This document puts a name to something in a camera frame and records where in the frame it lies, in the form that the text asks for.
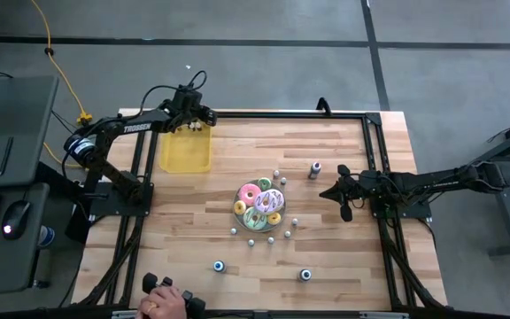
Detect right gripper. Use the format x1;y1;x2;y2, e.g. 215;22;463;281
320;164;385;223

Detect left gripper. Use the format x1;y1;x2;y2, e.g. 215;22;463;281
160;100;218;131

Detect yellow plastic tray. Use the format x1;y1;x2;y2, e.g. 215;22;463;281
158;119;213;175

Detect purple iced drizzled donut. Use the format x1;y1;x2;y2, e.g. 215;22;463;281
253;188;286;217

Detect pink sprinkled donut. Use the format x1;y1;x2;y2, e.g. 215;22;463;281
238;183;263;207

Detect mint drizzled donut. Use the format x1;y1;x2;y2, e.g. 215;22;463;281
242;206;268;232

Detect gray plate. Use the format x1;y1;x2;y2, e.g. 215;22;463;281
231;176;288;234

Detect gray side desk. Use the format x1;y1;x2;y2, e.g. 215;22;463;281
0;74;60;297

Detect blue and white bottle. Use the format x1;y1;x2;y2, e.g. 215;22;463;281
37;224;57;248

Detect black pen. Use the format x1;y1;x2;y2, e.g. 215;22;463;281
0;136;15;177

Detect person's hand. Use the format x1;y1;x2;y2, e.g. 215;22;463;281
134;285;189;319

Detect black computer mouse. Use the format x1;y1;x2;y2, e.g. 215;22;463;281
0;198;32;241

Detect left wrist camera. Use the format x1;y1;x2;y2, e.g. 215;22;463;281
175;85;204;105

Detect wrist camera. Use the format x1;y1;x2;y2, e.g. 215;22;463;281
352;173;374;192
175;85;204;105

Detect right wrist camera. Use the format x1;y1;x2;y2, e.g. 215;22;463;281
352;173;374;192

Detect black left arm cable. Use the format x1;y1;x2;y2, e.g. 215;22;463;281
137;69;208;117

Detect black aluminium table frame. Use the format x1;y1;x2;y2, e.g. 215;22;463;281
71;108;449;311

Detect black frame bracket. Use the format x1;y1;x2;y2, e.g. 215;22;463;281
315;96;333;117

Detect yellow extension cord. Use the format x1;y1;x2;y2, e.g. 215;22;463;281
30;0;93;126
42;142;83;170

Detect silver table edge bracket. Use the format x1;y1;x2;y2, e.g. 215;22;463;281
359;311;410;319
111;309;164;319

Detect black leader arm handle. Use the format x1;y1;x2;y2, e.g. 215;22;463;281
142;272;207;319

